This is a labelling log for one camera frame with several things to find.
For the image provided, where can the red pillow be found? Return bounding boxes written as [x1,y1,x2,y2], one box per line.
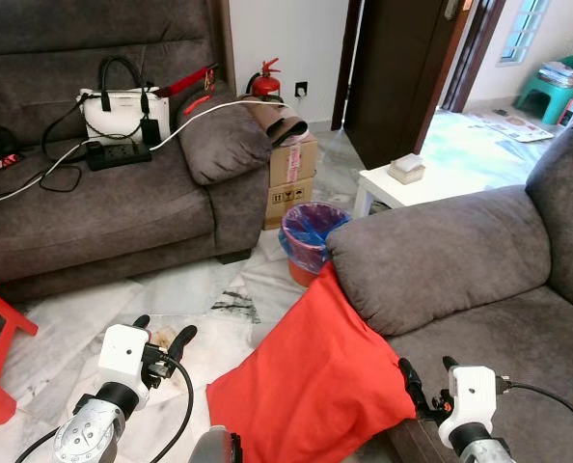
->
[206,260,418,463]

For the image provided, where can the dark grey two-seat sofa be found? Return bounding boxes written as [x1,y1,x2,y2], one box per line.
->
[325,101,573,463]

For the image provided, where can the grey long sofa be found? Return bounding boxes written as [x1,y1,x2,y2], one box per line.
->
[0,0,273,305]

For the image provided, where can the grey robot leg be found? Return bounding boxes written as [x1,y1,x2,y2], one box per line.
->
[188,424,244,463]

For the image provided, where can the waste bin blue liner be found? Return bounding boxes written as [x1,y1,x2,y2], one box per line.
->
[280,202,352,287]

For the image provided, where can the black power strip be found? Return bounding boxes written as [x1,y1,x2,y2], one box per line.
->
[84,141,154,173]

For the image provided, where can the cardboard box black symbols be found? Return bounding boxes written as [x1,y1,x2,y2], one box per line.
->
[264,178,315,231]

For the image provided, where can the small beige tissue box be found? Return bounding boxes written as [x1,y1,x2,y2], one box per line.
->
[387,154,426,184]

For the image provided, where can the white low table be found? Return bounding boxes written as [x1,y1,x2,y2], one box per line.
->
[352,109,558,219]

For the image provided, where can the cardboard box red print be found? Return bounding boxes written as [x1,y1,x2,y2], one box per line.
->
[269,133,319,186]

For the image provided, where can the folded brown cloth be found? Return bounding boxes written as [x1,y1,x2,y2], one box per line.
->
[240,96,310,148]

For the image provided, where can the spread newspaper sheet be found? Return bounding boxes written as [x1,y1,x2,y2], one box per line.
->
[465,109,558,144]

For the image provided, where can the red fire extinguisher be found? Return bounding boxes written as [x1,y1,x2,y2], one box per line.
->
[246,58,283,102]

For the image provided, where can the green plastic stool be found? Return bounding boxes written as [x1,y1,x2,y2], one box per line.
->
[515,56,573,126]

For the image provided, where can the dark brown wooden door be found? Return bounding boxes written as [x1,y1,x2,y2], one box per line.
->
[342,0,471,170]

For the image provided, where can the stack of newspapers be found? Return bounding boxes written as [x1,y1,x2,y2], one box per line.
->
[537,60,573,90]

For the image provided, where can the blue tinted louvre window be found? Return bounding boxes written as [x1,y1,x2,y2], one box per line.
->
[499,0,550,66]

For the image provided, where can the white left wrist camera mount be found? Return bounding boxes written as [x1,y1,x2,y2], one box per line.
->
[96,324,152,389]

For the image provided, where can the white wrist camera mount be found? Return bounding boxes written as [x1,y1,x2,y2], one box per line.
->
[96,324,152,389]
[438,365,502,449]

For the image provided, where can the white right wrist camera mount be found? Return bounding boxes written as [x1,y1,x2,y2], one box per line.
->
[438,365,502,449]

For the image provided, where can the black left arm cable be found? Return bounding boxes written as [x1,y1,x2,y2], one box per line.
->
[16,355,194,463]

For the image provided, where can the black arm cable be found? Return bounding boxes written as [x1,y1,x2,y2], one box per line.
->
[499,380,573,456]
[16,355,194,463]

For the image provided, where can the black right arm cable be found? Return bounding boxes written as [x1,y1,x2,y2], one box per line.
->
[499,380,573,456]

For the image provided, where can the thin black cable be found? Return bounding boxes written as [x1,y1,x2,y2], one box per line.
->
[40,96,109,194]

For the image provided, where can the white handbag black handles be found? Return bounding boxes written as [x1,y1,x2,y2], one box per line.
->
[77,55,172,148]

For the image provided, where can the white power cable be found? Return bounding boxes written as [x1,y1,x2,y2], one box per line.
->
[0,98,270,205]

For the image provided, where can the red strap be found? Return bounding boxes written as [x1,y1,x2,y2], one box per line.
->
[166,63,220,115]

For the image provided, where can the dark brown door frame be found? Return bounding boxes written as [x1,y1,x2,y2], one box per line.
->
[441,0,507,113]

